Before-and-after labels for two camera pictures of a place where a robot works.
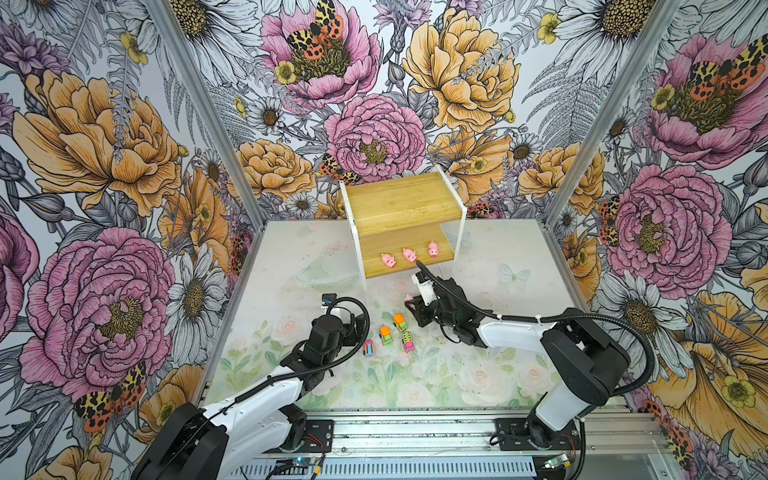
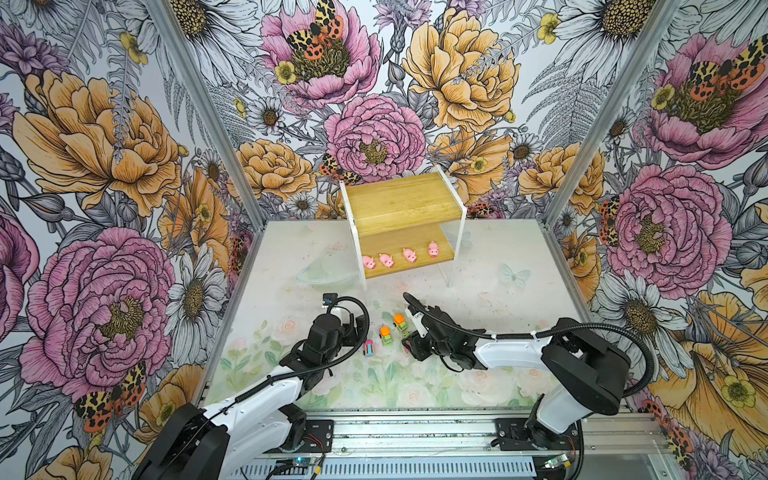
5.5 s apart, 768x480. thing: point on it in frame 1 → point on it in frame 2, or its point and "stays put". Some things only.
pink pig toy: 434,250 stays put
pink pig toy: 409,255 stays put
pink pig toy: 389,260 stays put
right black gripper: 419,310 → 415,345
